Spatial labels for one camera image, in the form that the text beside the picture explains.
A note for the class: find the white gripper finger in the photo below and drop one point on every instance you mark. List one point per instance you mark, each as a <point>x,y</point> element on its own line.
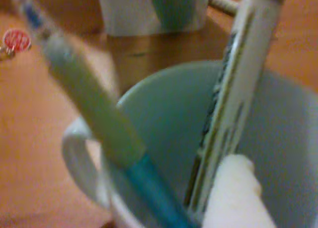
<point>236,195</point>

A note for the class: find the teal mechanical pencil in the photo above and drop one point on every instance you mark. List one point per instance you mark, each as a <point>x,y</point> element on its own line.
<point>99,96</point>

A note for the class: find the beige ribbed rod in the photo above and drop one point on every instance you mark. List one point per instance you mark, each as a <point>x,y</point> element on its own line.
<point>223,4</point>

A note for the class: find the white mug green blue pattern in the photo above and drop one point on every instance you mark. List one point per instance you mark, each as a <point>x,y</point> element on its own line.
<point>169,108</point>

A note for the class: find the white whiteboard marker black cap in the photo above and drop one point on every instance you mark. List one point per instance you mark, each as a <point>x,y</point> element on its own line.
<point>241,89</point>

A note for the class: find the red round tag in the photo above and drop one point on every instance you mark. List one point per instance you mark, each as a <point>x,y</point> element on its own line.
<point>17,40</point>

